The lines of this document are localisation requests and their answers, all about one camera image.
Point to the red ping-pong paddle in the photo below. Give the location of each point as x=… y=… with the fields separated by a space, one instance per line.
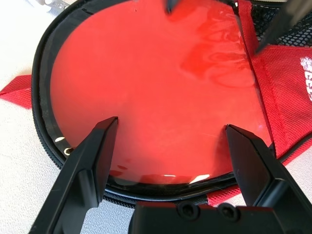
x=146 y=97

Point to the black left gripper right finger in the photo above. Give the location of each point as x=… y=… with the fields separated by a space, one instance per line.
x=256 y=170

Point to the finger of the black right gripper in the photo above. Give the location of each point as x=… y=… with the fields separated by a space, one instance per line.
x=287 y=19
x=171 y=5

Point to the red black paddle case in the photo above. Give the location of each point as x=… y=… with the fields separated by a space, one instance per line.
x=280 y=85

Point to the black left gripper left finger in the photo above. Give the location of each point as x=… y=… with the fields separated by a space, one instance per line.
x=80 y=175

